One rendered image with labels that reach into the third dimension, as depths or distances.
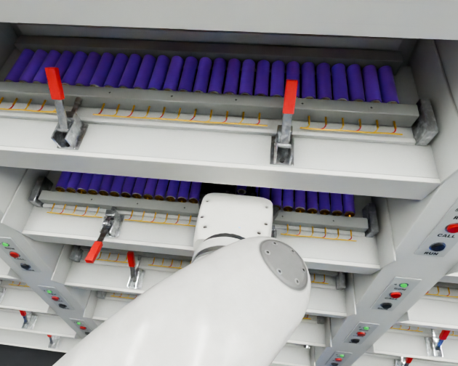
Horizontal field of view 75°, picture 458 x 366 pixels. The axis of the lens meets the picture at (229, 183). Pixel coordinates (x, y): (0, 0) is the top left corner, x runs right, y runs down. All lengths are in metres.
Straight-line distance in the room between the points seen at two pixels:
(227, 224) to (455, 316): 0.55
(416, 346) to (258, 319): 0.78
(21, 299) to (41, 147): 0.66
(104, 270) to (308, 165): 0.53
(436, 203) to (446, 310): 0.39
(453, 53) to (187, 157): 0.32
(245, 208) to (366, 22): 0.25
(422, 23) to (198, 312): 0.27
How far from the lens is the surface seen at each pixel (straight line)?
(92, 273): 0.76
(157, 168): 0.39
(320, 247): 0.52
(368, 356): 1.10
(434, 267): 0.56
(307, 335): 0.87
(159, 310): 0.19
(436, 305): 0.78
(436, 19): 0.31
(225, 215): 0.39
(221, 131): 0.39
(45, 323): 1.20
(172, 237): 0.52
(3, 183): 0.60
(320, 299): 0.69
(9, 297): 1.06
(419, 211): 0.45
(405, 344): 0.94
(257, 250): 0.23
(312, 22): 0.29
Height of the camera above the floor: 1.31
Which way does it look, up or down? 45 degrees down
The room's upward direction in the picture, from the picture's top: straight up
